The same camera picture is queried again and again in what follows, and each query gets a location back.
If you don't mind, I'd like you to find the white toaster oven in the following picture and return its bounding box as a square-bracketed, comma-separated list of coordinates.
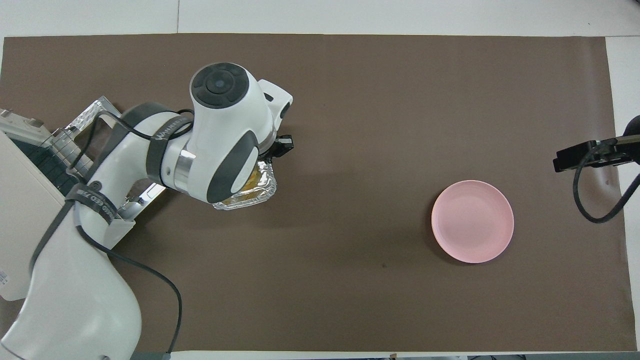
[0, 109, 136, 302]

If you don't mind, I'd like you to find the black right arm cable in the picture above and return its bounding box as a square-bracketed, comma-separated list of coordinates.
[572, 149, 640, 224]

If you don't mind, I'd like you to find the metal oven wire rack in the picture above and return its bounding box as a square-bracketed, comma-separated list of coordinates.
[10, 127, 97, 197]

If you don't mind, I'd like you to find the brown table mat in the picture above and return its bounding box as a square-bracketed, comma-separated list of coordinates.
[0, 33, 637, 352]

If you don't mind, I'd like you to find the aluminium foil tray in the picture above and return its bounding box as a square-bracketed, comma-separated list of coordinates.
[212, 159, 278, 212]

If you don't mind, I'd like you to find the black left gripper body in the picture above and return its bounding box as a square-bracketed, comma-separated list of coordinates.
[264, 134, 296, 161]

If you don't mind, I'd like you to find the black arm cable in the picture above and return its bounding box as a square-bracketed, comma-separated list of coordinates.
[572, 149, 640, 224]
[30, 109, 196, 356]

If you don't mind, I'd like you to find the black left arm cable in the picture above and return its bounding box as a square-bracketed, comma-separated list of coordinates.
[30, 109, 196, 356]

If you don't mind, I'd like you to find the black velcro cable strap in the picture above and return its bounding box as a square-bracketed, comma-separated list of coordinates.
[146, 116, 195, 187]
[64, 181, 120, 225]

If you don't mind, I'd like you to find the pink round plate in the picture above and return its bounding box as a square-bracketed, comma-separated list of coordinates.
[431, 179, 515, 264]

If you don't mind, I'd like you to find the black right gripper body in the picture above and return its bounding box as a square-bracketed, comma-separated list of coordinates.
[623, 114, 640, 164]

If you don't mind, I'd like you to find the glass oven door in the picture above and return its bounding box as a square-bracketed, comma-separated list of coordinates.
[52, 96, 168, 221]

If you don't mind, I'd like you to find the sliced orange bread loaf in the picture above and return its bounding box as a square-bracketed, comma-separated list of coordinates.
[222, 167, 266, 207]

